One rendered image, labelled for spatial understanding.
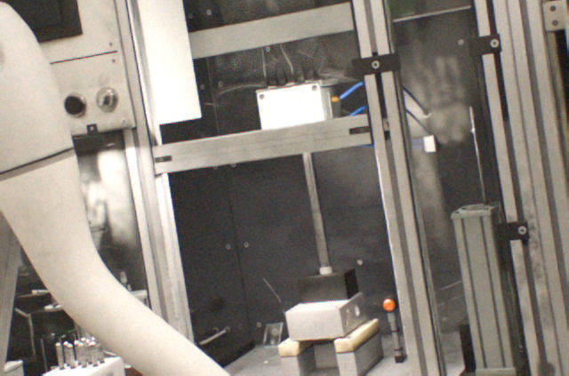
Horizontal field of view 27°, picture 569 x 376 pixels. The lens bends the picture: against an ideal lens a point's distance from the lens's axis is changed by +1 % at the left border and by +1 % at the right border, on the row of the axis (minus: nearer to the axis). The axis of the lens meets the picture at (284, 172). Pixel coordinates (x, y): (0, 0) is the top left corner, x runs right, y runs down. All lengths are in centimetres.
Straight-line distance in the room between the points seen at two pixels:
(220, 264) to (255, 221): 12
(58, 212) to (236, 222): 107
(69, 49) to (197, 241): 58
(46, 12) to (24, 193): 71
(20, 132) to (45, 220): 10
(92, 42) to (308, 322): 57
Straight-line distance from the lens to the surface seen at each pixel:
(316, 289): 198
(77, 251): 126
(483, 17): 168
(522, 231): 169
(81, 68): 191
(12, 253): 142
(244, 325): 233
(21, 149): 124
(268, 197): 226
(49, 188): 124
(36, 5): 192
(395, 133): 172
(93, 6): 190
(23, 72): 124
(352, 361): 191
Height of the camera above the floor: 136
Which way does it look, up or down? 3 degrees down
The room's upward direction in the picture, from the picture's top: 9 degrees counter-clockwise
